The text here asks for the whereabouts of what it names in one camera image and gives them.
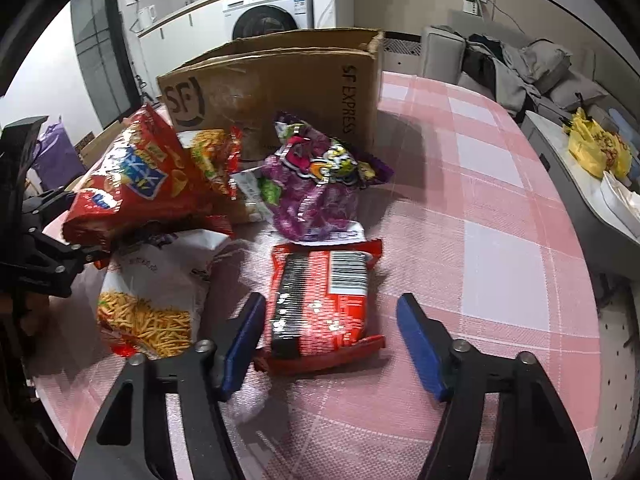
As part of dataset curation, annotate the grey sofa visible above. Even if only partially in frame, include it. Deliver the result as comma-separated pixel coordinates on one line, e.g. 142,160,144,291
420,10,608,116

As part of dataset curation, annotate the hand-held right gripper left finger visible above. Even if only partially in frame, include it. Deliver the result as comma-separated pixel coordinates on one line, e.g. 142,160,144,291
72,291,267,480

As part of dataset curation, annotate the purple plastic bag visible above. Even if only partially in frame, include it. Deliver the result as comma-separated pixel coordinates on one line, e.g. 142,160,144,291
35,120,83,191

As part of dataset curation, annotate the black garment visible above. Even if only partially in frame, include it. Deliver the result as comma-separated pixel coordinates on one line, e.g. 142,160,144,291
462,34,506,81

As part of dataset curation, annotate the grey white side table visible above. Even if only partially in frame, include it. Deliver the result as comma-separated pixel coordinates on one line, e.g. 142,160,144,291
522,110,640,281

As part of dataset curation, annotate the dark grey refrigerator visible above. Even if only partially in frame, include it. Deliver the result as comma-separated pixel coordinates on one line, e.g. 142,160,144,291
70,0,131,128

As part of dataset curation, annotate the purple snack bag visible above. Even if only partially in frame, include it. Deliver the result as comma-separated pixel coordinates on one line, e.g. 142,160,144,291
260,111,394,243

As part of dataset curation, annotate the grey sofa cushion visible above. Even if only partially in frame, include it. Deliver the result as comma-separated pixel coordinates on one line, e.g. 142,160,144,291
550,72,608,111

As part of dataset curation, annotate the white vented panel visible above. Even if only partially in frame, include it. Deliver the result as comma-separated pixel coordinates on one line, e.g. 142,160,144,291
382,32,423,76

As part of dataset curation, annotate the small floor cardboard box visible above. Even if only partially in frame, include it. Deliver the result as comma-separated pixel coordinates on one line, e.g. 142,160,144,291
75,120,131,168

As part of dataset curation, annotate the grey jacket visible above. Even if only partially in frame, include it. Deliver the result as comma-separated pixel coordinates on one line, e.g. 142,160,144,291
492,40,573,113

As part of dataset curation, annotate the green white snack packet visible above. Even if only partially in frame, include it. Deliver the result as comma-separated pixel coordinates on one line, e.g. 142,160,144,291
232,167,281,223

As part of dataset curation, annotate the red noodle packet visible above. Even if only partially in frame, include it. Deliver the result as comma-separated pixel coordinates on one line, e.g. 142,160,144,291
252,239,387,373

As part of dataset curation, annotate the white washing machine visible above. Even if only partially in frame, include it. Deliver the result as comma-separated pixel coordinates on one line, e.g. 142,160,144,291
220,0,316,42

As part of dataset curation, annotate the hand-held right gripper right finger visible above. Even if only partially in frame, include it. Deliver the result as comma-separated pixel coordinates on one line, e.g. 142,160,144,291
396,292,593,480

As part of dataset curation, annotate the pink checked tablecloth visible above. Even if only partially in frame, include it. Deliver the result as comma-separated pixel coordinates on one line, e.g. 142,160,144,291
30,71,601,480

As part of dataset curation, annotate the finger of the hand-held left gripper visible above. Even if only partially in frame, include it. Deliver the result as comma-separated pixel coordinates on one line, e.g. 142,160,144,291
22,186,81,226
12,230,113,298

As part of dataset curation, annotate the stick vacuum cleaner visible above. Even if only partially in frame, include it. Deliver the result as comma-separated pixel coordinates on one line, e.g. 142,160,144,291
132,72,151,106

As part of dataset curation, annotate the white plastic bag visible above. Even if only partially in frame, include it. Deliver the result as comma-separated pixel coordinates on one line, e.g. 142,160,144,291
600,170,640,241

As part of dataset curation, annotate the white kitchen base cabinet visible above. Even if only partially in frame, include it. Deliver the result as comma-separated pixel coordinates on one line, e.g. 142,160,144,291
137,0,226,106

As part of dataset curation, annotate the white fries snack bag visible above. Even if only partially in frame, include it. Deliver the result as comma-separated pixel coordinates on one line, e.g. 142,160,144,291
96,230,236,359

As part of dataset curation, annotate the white perforated board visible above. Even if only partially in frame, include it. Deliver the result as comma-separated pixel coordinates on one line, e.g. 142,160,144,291
597,305,640,461

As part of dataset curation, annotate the small orange fries bag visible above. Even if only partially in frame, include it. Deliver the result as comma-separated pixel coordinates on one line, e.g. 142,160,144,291
177,127,244,201

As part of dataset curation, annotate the large red chip bag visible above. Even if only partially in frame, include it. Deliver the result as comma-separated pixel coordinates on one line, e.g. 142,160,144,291
62,104,241,256

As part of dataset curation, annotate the brown cardboard box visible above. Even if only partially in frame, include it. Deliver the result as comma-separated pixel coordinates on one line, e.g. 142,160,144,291
156,28,386,161

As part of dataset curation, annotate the yellow plastic bag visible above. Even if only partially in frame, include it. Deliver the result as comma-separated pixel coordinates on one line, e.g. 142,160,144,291
565,107,636,181

